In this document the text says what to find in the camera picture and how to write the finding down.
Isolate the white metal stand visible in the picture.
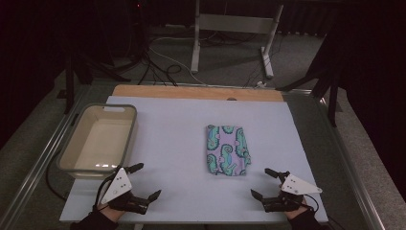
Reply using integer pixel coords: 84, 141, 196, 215
190, 0, 284, 80

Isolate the person's left hand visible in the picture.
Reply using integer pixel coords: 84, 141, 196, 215
97, 205, 129, 222

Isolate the black tripod stand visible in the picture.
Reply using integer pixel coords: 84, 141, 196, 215
275, 30, 344, 128
56, 47, 132, 116

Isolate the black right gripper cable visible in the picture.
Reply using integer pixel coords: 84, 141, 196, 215
302, 193, 321, 215

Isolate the seahorse print folded cloth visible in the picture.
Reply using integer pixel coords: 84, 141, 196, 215
205, 124, 253, 177

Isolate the white table mat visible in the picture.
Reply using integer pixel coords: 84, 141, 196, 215
59, 95, 329, 224

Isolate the white floor cable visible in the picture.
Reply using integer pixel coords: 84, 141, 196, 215
148, 35, 210, 86

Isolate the beige plastic bin grey rim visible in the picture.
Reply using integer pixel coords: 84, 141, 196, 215
56, 103, 139, 180

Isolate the person's right hand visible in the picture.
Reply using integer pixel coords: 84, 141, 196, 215
284, 203, 309, 220

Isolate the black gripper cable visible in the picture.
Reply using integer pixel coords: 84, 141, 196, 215
45, 148, 70, 203
302, 193, 321, 215

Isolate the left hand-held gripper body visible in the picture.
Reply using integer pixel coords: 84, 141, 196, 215
101, 166, 150, 216

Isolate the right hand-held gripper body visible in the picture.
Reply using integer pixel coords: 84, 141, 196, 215
262, 172, 324, 214

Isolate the aluminium table frame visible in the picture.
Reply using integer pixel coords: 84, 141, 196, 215
0, 80, 386, 230

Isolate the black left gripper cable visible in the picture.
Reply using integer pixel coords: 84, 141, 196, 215
45, 148, 70, 203

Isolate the black floor cable bundle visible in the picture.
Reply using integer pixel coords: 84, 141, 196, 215
136, 47, 184, 87

